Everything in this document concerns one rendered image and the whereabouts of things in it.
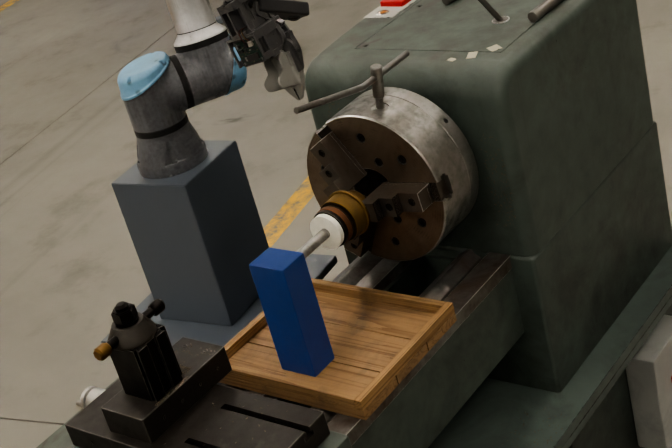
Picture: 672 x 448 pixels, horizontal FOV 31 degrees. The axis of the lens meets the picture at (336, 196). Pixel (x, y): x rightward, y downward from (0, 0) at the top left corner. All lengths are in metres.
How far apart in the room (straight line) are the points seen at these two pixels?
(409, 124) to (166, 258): 0.70
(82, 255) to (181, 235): 2.41
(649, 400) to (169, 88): 1.27
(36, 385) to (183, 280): 1.66
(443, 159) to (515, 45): 0.27
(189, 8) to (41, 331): 2.23
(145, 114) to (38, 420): 1.74
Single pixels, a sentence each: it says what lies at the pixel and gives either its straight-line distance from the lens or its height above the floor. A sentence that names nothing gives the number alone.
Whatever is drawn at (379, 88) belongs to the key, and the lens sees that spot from 2.22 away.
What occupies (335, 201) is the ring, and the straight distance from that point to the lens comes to 2.20.
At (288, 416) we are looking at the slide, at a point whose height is 0.97.
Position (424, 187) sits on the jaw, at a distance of 2.20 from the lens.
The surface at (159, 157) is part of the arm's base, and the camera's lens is 2.55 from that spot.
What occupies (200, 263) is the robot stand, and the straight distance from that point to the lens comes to 2.60.
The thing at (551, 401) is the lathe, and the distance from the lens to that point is 2.55.
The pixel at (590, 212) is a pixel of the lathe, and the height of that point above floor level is 0.83.
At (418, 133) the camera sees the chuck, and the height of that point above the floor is 1.19.
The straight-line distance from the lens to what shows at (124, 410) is 2.02.
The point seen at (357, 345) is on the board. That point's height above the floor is 0.89.
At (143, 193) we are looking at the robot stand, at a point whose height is 1.08.
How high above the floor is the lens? 2.10
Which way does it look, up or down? 26 degrees down
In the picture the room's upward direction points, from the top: 16 degrees counter-clockwise
